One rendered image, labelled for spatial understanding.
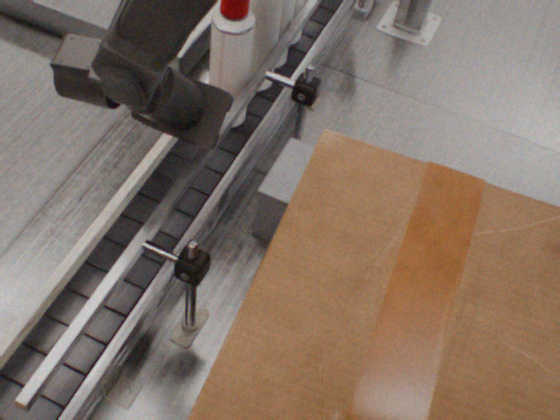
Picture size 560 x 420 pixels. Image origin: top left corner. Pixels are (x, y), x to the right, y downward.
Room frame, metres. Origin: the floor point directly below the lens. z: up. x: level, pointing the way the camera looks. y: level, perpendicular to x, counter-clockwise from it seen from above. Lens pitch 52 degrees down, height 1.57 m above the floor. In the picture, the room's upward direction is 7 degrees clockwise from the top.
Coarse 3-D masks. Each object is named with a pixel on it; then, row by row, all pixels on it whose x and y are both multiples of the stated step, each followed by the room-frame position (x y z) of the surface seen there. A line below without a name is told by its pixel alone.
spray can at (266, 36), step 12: (252, 0) 0.76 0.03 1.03; (264, 0) 0.75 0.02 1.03; (276, 0) 0.76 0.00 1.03; (252, 12) 0.76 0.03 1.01; (264, 12) 0.75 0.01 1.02; (276, 12) 0.76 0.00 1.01; (264, 24) 0.75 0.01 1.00; (276, 24) 0.76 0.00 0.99; (264, 36) 0.76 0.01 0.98; (276, 36) 0.77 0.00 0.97; (264, 48) 0.76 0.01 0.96; (252, 60) 0.75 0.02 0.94; (252, 72) 0.75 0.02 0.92; (264, 84) 0.76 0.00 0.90
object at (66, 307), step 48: (336, 0) 0.99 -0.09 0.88; (192, 144) 0.64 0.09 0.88; (240, 144) 0.66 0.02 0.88; (144, 192) 0.56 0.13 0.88; (192, 192) 0.57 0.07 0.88; (96, 288) 0.41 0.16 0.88; (144, 288) 0.42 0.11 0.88; (48, 336) 0.35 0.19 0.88; (96, 336) 0.36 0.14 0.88; (0, 384) 0.29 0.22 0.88; (48, 384) 0.30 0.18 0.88
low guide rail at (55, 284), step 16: (208, 80) 0.73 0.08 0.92; (160, 144) 0.61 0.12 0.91; (144, 160) 0.58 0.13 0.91; (160, 160) 0.59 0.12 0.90; (144, 176) 0.56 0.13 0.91; (128, 192) 0.53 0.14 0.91; (112, 208) 0.50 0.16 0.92; (96, 224) 0.47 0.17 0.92; (112, 224) 0.49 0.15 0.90; (80, 240) 0.45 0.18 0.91; (96, 240) 0.46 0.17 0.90; (80, 256) 0.43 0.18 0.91; (64, 272) 0.41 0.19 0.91; (48, 288) 0.39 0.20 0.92; (32, 304) 0.36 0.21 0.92; (48, 304) 0.37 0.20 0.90; (16, 320) 0.34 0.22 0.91; (32, 320) 0.35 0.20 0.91; (16, 336) 0.33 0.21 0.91; (0, 352) 0.31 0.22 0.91; (0, 368) 0.30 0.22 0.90
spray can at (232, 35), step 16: (224, 0) 0.69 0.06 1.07; (240, 0) 0.69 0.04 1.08; (224, 16) 0.69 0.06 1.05; (240, 16) 0.69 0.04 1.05; (224, 32) 0.68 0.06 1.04; (240, 32) 0.68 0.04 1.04; (224, 48) 0.68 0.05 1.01; (240, 48) 0.68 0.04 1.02; (224, 64) 0.68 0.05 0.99; (240, 64) 0.68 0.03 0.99; (224, 80) 0.68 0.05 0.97; (240, 80) 0.68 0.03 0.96
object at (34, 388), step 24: (312, 0) 0.87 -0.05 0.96; (264, 72) 0.71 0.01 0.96; (240, 96) 0.66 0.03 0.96; (216, 144) 0.58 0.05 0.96; (192, 168) 0.53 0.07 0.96; (168, 192) 0.49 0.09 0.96; (144, 240) 0.43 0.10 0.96; (120, 264) 0.40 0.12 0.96; (96, 312) 0.34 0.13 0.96; (72, 336) 0.31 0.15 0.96; (48, 360) 0.28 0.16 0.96; (24, 408) 0.24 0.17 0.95
